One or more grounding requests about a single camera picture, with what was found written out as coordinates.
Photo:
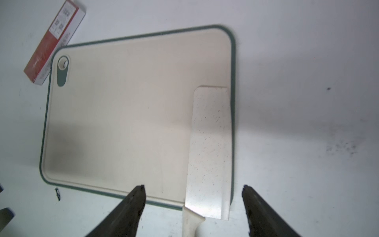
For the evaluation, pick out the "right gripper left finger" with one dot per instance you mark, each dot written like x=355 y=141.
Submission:
x=124 y=219

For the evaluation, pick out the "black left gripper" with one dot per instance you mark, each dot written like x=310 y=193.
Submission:
x=6 y=215

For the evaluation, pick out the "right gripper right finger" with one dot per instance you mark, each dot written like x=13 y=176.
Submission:
x=262 y=219

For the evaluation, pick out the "beige green-rimmed cutting board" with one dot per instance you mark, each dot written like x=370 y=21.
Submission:
x=119 y=111

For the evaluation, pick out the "red rectangular box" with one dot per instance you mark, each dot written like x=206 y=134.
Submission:
x=57 y=36

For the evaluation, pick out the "small dark debris piece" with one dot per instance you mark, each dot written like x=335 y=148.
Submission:
x=58 y=194

